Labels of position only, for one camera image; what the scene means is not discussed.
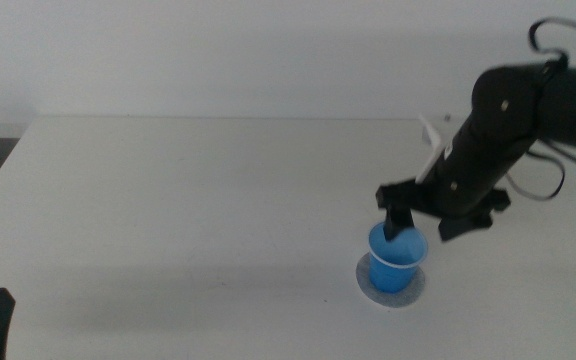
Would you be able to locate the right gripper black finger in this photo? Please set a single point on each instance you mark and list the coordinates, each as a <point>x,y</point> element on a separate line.
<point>396,222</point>
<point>463,226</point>

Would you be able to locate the blue plastic cup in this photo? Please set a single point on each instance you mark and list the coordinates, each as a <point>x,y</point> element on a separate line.
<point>390,272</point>

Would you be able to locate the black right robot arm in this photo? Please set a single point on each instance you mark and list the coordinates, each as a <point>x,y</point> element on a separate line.
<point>508,110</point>

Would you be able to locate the round grey cup mat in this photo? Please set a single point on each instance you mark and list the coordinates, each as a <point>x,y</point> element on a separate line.
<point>414,295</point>

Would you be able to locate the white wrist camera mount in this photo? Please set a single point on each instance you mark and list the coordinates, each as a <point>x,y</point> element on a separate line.
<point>432,145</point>

